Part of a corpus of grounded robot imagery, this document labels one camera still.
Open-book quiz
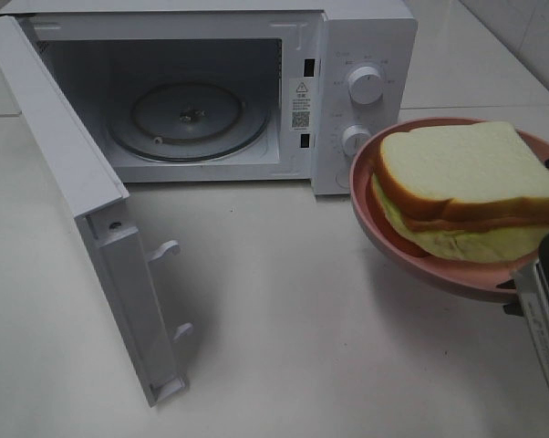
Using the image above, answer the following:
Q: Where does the white microwave door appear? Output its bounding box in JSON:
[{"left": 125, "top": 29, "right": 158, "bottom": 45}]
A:
[{"left": 0, "top": 16, "right": 192, "bottom": 406}]

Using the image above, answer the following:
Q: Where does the round white door button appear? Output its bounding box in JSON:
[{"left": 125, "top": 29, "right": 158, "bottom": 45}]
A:
[{"left": 336, "top": 167, "right": 350, "bottom": 191}]

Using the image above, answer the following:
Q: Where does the white adjacent table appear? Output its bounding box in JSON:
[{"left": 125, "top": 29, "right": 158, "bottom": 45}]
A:
[{"left": 401, "top": 1, "right": 549, "bottom": 110}]

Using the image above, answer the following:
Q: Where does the pink round plate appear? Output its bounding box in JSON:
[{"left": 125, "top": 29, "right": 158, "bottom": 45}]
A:
[{"left": 349, "top": 117, "right": 549, "bottom": 302}]

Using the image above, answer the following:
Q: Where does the white microwave knob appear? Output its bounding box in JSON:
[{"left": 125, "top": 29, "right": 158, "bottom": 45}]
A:
[
  {"left": 347, "top": 65, "right": 384, "bottom": 105},
  {"left": 341, "top": 125, "right": 371, "bottom": 157}
]

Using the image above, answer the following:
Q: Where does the white microwave oven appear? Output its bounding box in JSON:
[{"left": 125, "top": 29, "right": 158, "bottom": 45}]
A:
[{"left": 0, "top": 1, "right": 417, "bottom": 195}]

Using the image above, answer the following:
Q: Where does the white bread sandwich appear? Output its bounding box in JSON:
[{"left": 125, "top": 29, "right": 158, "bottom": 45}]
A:
[{"left": 370, "top": 121, "right": 549, "bottom": 264}]

